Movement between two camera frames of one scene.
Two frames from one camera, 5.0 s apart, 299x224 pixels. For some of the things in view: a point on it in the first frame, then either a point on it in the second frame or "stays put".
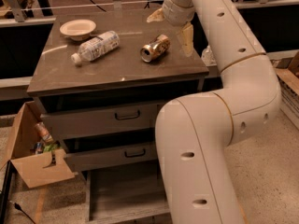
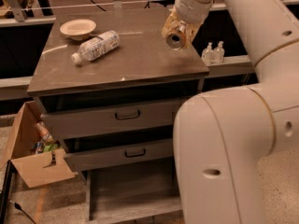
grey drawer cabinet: (101, 80) stays put
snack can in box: (44, 133) stays put
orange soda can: (155, 49) → (176, 39)
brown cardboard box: (37, 170) stays put
